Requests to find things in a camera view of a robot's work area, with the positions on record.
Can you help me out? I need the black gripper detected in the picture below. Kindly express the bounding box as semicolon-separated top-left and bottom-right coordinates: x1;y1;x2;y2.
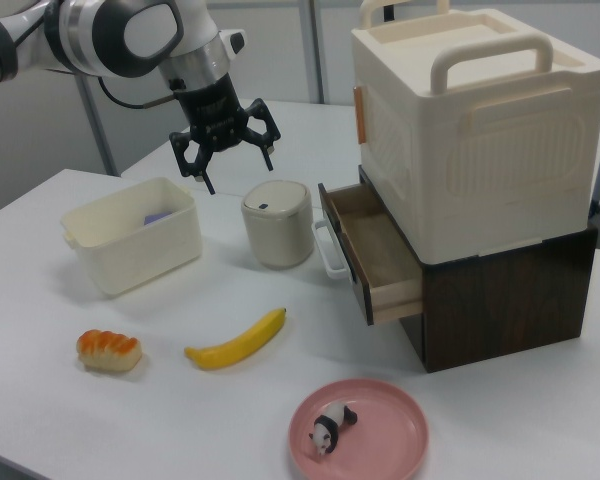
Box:
168;73;283;196

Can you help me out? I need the cream open plastic box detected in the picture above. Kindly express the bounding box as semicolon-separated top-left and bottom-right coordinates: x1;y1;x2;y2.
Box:
60;176;204;300

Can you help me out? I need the cream plastic storage box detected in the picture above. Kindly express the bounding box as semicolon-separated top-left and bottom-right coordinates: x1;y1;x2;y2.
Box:
350;0;600;265

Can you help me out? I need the purple block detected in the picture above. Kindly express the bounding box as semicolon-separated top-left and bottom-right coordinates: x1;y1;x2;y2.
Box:
142;209;174;229

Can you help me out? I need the small cream trash can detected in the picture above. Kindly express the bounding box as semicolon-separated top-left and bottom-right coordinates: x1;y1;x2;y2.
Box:
240;179;315;270

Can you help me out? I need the yellow toy banana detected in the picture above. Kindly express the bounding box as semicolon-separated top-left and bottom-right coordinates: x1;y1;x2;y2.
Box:
183;307;288;372

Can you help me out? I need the toy bread with orange glaze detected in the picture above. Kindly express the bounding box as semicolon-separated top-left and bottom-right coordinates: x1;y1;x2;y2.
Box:
76;328;144;374

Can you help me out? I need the panda figurine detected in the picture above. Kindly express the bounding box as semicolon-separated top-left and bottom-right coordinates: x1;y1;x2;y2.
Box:
308;402;359;457

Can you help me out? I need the dark wooden cabinet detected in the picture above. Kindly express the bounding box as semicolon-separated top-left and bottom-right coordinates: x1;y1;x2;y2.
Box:
357;164;599;374

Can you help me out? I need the pink plate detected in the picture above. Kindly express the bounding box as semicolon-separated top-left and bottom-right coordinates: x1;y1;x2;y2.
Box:
288;378;431;480

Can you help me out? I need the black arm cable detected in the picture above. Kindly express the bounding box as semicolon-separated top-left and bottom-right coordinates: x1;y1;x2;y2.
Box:
97;74;179;110

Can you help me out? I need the wooden drawer with white handle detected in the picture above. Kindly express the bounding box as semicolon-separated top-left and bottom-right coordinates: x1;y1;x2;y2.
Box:
311;182;425;327

